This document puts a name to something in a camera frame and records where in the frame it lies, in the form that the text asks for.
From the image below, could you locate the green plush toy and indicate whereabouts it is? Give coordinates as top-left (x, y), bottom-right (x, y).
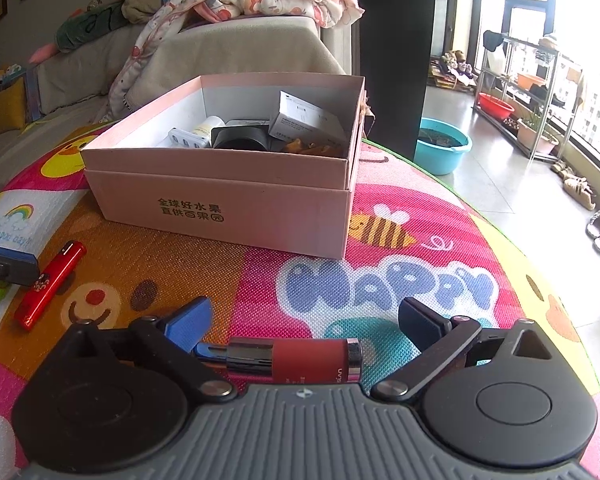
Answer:
top-left (29, 0), bottom-right (130, 65)

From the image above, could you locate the cream lotion bottle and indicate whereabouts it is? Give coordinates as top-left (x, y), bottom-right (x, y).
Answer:
top-left (189, 116), bottom-right (225, 148)

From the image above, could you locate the beige shoe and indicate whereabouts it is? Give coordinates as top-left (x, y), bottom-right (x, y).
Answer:
top-left (550, 160), bottom-right (596, 211)

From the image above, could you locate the pink cardboard box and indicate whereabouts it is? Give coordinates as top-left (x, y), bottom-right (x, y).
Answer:
top-left (81, 73), bottom-right (365, 259)

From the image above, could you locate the beige sofa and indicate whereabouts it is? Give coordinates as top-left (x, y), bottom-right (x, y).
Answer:
top-left (0, 8), bottom-right (354, 196)

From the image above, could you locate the floral pink blanket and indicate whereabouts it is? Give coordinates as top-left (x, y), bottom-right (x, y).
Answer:
top-left (108, 0), bottom-right (364, 119)

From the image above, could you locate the colourful cartoon play mat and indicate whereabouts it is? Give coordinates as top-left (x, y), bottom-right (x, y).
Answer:
top-left (0, 127), bottom-right (600, 479)

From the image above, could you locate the metal shelf rack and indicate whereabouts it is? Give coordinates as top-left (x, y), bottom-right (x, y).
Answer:
top-left (474, 30), bottom-right (584, 162)

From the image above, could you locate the dark red lipstick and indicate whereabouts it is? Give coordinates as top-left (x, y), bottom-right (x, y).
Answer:
top-left (194, 337), bottom-right (365, 385)

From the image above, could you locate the red cylindrical tube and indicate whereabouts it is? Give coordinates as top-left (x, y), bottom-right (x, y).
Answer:
top-left (14, 240), bottom-right (86, 332)

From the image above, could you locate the small white carton box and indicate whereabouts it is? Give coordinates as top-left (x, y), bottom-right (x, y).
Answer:
top-left (268, 91), bottom-right (349, 148)

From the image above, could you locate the teal plastic basin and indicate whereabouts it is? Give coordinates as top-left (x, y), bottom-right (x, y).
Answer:
top-left (414, 117), bottom-right (472, 176)

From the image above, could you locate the yellow cushion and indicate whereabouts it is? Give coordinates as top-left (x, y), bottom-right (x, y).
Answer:
top-left (0, 78), bottom-right (27, 134)

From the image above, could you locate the brown dog figurine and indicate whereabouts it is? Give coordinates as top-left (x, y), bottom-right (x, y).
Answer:
top-left (283, 139), bottom-right (343, 157)

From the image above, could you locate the white battery charger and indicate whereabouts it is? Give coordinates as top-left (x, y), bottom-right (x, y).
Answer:
top-left (157, 128), bottom-right (211, 148)

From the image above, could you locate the red plastic basin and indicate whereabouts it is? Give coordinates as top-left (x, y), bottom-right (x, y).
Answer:
top-left (478, 92), bottom-right (515, 122)

